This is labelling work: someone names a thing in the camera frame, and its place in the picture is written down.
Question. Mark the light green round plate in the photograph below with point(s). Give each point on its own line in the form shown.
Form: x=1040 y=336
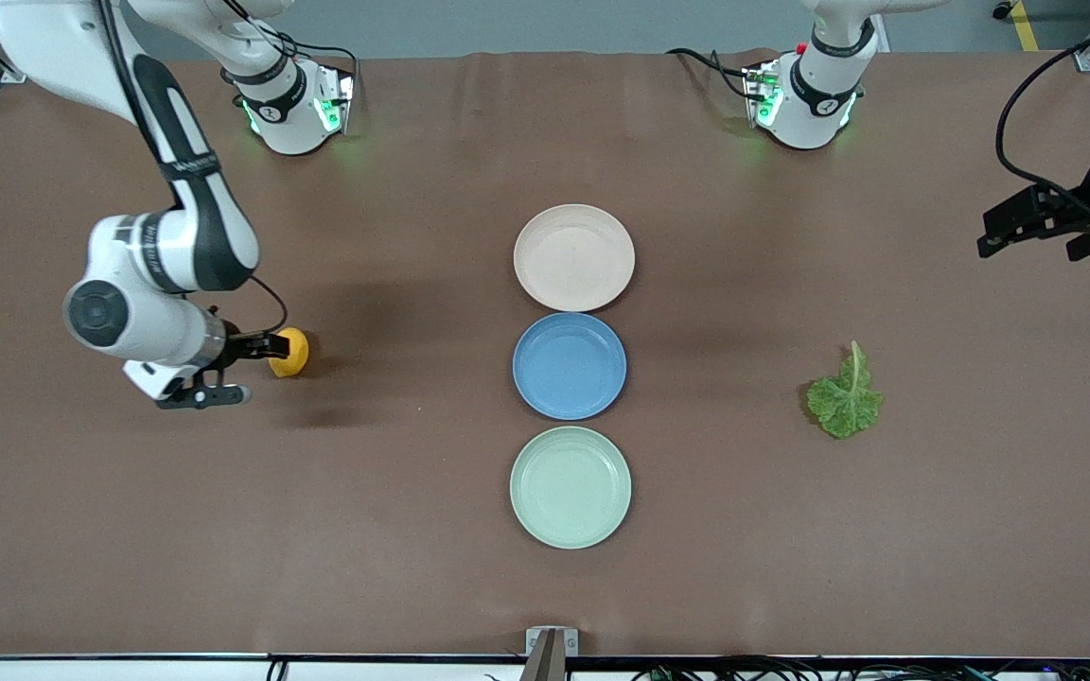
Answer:
x=571 y=487

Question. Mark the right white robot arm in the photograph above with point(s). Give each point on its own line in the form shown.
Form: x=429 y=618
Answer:
x=157 y=255

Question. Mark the yellow lemon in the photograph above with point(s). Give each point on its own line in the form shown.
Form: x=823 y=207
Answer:
x=297 y=359

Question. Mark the green lettuce leaf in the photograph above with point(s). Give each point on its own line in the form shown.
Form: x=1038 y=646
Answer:
x=846 y=402

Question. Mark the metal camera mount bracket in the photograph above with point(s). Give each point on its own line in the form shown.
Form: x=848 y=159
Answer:
x=551 y=648

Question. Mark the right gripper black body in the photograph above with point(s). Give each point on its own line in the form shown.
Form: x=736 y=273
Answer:
x=238 y=346

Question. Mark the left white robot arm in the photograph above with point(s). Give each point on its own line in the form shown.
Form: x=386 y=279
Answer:
x=819 y=104

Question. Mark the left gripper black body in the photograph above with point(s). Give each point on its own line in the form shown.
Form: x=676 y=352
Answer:
x=1071 y=218

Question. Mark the brown table cover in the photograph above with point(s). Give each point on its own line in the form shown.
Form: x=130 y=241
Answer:
x=365 y=520

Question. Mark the blue round plate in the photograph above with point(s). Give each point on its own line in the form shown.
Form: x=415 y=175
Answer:
x=569 y=367

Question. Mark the pale beige round plate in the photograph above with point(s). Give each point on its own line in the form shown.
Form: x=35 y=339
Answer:
x=573 y=257

